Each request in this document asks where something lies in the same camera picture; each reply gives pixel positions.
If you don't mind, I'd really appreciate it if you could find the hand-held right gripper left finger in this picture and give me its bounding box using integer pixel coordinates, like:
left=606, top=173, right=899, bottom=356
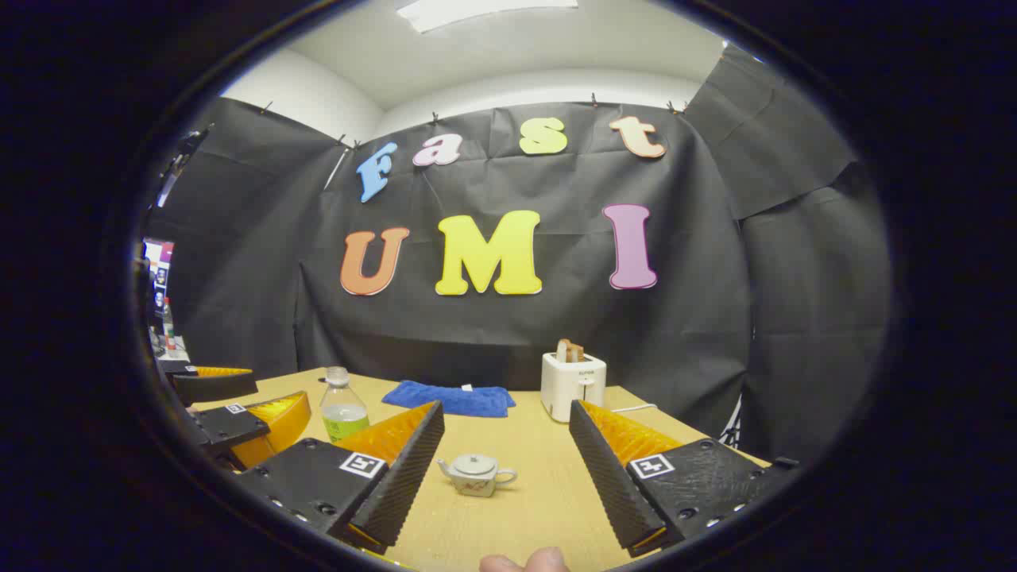
left=234, top=400, right=446, bottom=555

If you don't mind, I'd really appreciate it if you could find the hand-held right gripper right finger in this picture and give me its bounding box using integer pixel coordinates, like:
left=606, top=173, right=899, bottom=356
left=568, top=400, right=799, bottom=558

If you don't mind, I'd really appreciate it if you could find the white ceramic teacup pot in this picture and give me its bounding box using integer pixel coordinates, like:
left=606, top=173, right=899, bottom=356
left=437, top=461, right=518, bottom=498

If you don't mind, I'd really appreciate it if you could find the green label water bottle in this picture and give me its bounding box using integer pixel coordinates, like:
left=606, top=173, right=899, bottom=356
left=320, top=366, right=370, bottom=443

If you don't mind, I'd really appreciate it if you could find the blue towel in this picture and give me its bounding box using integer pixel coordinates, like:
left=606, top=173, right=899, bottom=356
left=381, top=380, right=516, bottom=419

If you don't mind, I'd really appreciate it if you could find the white toaster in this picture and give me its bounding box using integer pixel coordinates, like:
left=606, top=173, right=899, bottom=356
left=540, top=352, right=607, bottom=423

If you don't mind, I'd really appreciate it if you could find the computer monitor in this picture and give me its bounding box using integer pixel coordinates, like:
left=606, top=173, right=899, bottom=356
left=143, top=238, right=176, bottom=319

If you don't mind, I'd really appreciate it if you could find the black backdrop cloth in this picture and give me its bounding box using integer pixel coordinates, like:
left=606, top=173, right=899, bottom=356
left=147, top=44, right=895, bottom=470

